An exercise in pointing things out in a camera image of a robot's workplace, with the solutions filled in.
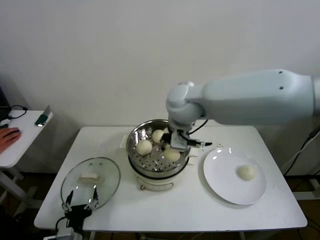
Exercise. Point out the round white plate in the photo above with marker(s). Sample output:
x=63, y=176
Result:
x=220, y=180

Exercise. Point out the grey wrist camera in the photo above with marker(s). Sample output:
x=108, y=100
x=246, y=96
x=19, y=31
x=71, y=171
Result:
x=66, y=233
x=178, y=141

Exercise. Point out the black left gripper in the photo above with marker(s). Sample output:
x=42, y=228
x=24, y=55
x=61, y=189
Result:
x=77, y=214

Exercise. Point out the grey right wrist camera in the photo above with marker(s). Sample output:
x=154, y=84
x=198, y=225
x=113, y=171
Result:
x=178, y=141

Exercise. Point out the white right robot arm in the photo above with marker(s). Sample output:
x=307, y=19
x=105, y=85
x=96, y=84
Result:
x=250, y=97

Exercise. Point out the round glass pot lid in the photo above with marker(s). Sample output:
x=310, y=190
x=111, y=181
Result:
x=100, y=180

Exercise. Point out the laptop screen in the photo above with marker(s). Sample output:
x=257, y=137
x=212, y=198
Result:
x=3, y=100

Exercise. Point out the bare person hand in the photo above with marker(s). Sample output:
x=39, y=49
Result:
x=7, y=140

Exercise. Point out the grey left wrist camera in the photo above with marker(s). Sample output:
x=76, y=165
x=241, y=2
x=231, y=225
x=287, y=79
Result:
x=66, y=233

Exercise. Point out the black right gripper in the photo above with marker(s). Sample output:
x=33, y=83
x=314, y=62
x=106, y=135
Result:
x=167, y=138

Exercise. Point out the white steamed baozi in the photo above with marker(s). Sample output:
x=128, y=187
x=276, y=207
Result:
x=246, y=172
x=143, y=147
x=157, y=136
x=172, y=155

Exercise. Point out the perforated steel steamer basket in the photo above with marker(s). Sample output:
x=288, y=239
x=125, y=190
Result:
x=140, y=162

